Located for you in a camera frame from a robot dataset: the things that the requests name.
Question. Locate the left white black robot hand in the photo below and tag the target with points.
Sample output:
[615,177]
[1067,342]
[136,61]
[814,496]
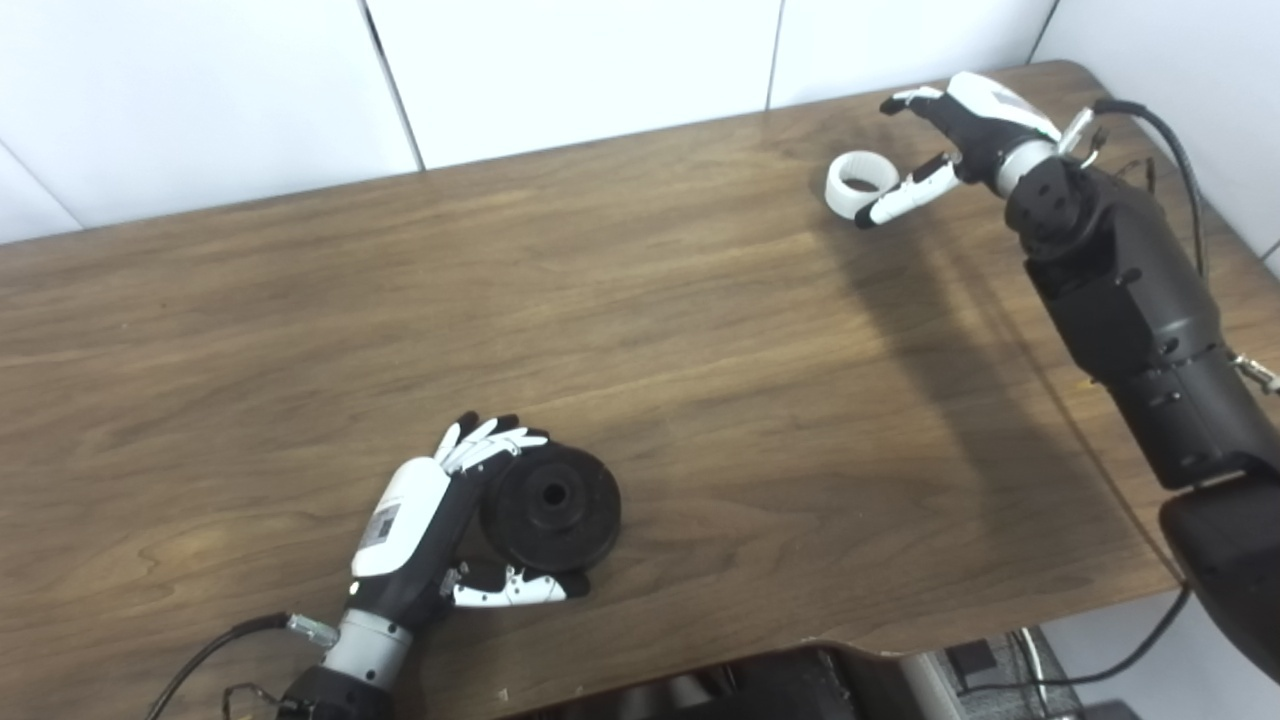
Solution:
[405,530]

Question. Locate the round black plastic part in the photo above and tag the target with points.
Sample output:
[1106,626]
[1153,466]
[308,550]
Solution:
[585,520]

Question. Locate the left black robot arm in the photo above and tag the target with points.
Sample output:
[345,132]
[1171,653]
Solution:
[330,700]

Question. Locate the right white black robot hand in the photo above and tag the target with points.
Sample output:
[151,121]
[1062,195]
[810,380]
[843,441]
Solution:
[985,125]

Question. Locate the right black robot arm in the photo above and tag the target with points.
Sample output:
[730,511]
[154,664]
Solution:
[1130,290]

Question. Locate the black Philips monitor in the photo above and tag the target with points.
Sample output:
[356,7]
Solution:
[780,690]

